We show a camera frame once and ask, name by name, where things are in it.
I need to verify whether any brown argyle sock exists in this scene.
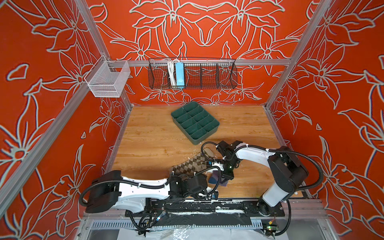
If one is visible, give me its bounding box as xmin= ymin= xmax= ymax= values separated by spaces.
xmin=170 ymin=153 xmax=212 ymax=176

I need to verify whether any green divided tray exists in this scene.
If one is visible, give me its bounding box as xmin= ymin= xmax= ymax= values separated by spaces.
xmin=171 ymin=102 xmax=220 ymax=145

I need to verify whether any purple sock with yellow cuff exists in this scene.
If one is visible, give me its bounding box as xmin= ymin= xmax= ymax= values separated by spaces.
xmin=208 ymin=171 xmax=229 ymax=187

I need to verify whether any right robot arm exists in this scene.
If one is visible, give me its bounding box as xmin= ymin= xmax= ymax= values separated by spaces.
xmin=216 ymin=141 xmax=308 ymax=217

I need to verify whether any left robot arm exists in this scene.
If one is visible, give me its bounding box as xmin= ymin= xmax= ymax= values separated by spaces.
xmin=79 ymin=170 xmax=218 ymax=214

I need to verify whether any light blue box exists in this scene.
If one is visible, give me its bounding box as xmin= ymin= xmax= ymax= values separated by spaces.
xmin=175 ymin=62 xmax=185 ymax=89

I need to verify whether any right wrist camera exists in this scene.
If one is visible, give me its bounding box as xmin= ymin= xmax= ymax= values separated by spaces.
xmin=209 ymin=161 xmax=224 ymax=171

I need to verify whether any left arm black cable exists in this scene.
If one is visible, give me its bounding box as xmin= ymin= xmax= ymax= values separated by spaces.
xmin=79 ymin=165 xmax=223 ymax=208

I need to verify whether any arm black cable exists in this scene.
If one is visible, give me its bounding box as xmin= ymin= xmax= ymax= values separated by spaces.
xmin=200 ymin=141 xmax=325 ymax=190
xmin=79 ymin=165 xmax=223 ymax=208

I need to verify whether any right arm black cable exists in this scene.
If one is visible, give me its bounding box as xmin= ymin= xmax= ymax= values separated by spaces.
xmin=200 ymin=141 xmax=325 ymax=190

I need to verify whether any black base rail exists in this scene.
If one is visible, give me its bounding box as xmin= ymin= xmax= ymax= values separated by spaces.
xmin=124 ymin=197 xmax=286 ymax=218

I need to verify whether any black wire wall basket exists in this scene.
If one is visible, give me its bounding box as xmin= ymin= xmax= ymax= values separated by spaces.
xmin=148 ymin=57 xmax=238 ymax=90

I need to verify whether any clear plastic wall bin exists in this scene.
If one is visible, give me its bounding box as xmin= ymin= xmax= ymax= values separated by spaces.
xmin=85 ymin=60 xmax=131 ymax=98

